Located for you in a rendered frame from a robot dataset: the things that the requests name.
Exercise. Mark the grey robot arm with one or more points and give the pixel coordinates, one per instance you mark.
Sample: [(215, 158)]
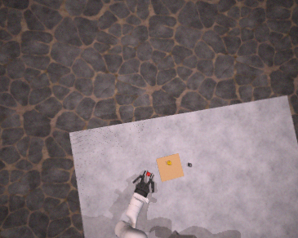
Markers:
[(133, 211)]

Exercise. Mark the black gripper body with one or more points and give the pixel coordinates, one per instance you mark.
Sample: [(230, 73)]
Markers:
[(141, 190)]

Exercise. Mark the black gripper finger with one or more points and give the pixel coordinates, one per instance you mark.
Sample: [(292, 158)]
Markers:
[(142, 179), (152, 184)]

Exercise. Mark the tan square mat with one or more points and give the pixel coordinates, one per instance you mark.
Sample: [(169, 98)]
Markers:
[(172, 171)]

